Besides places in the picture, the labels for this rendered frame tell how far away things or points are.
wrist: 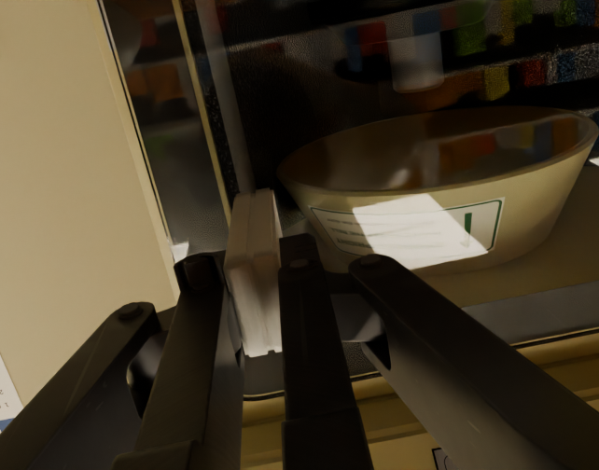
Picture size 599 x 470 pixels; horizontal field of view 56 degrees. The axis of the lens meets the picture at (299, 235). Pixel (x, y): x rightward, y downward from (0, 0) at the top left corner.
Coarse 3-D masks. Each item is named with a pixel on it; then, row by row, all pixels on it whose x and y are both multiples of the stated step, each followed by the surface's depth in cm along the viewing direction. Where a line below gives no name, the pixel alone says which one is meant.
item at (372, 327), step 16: (288, 240) 18; (304, 240) 18; (288, 256) 17; (304, 256) 17; (336, 272) 15; (336, 288) 14; (352, 288) 14; (336, 304) 14; (352, 304) 14; (368, 304) 14; (336, 320) 14; (352, 320) 14; (368, 320) 14; (352, 336) 15; (368, 336) 14; (384, 336) 14
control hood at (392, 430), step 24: (576, 384) 25; (360, 408) 26; (384, 408) 26; (408, 408) 26; (264, 432) 26; (384, 432) 25; (408, 432) 25; (264, 456) 25; (384, 456) 24; (408, 456) 24; (432, 456) 24
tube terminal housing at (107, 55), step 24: (96, 24) 21; (120, 96) 21; (144, 168) 22; (144, 192) 23; (168, 264) 24; (552, 360) 27; (576, 360) 27; (360, 384) 27; (384, 384) 27; (264, 408) 27
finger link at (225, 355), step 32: (192, 256) 15; (192, 288) 15; (224, 288) 15; (192, 320) 13; (224, 320) 14; (192, 352) 12; (224, 352) 13; (160, 384) 11; (192, 384) 11; (224, 384) 12; (160, 416) 10; (192, 416) 10; (224, 416) 11; (160, 448) 9; (192, 448) 8; (224, 448) 11
